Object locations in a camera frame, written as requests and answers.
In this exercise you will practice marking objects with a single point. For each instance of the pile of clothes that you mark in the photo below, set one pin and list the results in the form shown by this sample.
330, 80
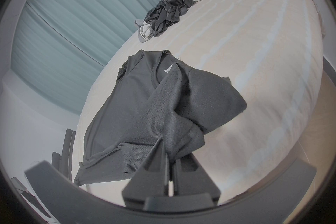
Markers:
165, 15

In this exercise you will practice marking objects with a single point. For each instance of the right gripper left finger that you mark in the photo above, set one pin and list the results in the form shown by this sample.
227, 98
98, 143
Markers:
152, 181

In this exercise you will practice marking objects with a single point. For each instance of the bed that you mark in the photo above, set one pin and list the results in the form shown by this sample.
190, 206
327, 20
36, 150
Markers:
262, 60

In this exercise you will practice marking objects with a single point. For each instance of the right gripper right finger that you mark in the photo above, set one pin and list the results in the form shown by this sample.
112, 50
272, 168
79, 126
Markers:
194, 181

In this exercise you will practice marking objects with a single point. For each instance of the black T-shirt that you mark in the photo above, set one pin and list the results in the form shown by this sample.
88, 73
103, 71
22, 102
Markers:
147, 102

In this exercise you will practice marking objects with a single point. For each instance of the blue-green curtain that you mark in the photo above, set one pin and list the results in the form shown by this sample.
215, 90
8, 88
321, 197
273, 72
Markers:
47, 65
91, 2

